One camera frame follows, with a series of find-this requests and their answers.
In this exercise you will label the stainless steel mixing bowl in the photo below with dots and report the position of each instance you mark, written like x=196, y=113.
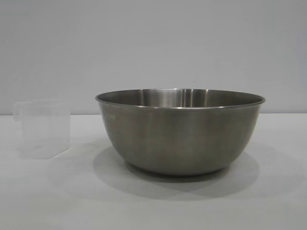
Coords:
x=178, y=134

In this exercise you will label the clear plastic measuring cup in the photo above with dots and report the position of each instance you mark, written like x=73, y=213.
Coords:
x=45, y=129

